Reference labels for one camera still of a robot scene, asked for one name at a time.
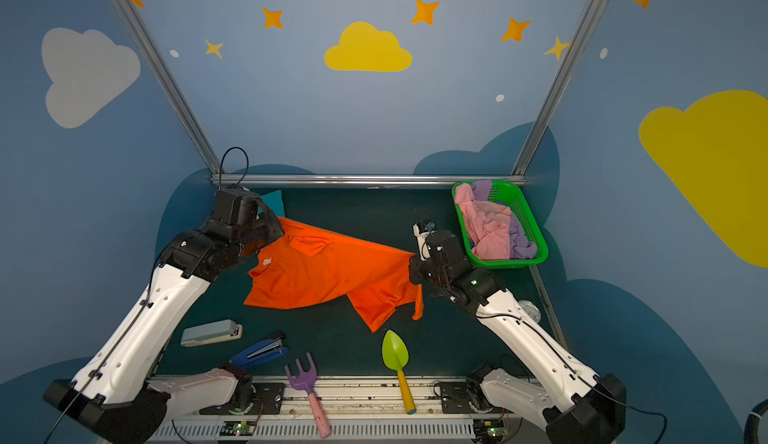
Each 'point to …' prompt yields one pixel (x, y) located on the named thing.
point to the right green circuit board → (488, 428)
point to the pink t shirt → (487, 223)
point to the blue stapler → (268, 350)
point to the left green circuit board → (237, 428)
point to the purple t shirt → (520, 248)
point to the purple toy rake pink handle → (305, 381)
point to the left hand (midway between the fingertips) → (284, 221)
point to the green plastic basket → (510, 196)
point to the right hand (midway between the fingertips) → (416, 254)
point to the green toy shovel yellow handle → (396, 355)
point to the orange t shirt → (303, 266)
